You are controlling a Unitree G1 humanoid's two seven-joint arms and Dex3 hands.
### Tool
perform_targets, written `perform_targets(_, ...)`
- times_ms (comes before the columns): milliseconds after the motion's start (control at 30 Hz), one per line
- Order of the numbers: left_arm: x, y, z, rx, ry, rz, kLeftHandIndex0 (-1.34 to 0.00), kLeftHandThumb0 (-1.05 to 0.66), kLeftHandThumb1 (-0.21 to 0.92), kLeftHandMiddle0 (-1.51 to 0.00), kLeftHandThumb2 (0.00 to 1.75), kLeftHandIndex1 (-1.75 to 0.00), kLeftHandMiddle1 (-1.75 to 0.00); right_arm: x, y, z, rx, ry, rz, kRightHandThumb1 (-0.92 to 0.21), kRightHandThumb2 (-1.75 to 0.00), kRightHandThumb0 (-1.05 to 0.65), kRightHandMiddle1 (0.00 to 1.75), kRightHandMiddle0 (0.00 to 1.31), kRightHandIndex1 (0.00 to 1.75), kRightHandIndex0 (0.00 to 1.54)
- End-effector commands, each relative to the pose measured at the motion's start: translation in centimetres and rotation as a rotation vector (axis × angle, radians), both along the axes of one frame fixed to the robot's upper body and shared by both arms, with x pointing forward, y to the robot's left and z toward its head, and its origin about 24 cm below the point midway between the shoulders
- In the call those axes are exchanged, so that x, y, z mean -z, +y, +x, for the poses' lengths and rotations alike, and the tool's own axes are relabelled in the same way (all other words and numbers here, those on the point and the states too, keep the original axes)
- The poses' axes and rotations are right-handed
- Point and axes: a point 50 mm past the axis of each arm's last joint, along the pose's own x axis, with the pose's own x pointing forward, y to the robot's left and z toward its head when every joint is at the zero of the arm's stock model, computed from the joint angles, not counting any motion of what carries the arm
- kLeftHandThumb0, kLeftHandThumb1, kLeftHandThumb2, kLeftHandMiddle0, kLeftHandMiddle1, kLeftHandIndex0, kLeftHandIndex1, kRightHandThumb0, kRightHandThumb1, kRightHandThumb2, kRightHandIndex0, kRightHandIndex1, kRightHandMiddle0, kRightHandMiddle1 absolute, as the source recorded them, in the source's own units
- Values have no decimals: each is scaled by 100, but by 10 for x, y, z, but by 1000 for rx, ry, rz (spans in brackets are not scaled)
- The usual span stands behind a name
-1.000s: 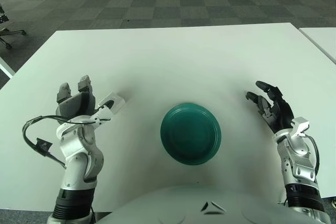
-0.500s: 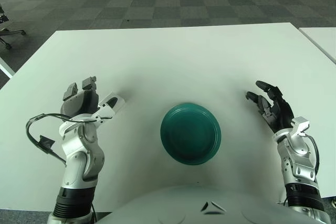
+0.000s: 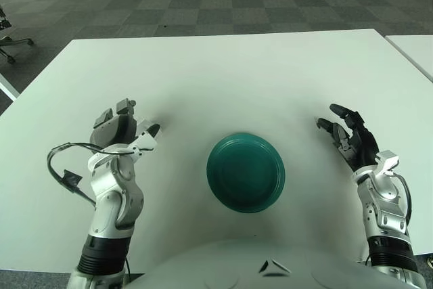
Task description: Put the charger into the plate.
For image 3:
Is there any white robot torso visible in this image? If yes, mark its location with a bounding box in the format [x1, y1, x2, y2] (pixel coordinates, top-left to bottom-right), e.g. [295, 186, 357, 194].
[127, 238, 426, 289]

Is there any green plate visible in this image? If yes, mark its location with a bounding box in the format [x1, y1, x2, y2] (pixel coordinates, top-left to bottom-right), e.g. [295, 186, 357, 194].
[206, 132, 286, 215]

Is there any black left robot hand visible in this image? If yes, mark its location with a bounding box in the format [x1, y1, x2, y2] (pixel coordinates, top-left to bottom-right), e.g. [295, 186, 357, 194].
[89, 98, 162, 150]

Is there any office chair base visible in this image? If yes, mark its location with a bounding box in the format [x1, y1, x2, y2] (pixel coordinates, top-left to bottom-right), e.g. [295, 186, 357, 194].
[0, 4, 35, 65]

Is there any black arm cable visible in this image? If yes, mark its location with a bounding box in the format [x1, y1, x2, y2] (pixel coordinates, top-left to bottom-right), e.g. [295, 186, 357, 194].
[47, 142, 133, 207]
[394, 173, 413, 229]

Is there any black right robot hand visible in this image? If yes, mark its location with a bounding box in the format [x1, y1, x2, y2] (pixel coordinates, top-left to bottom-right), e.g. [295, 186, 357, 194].
[316, 103, 380, 172]

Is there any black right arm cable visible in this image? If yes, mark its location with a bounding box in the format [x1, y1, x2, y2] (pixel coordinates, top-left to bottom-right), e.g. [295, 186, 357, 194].
[394, 173, 413, 229]

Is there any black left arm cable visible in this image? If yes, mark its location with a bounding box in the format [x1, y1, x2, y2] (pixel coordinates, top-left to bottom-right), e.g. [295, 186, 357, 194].
[47, 142, 133, 207]

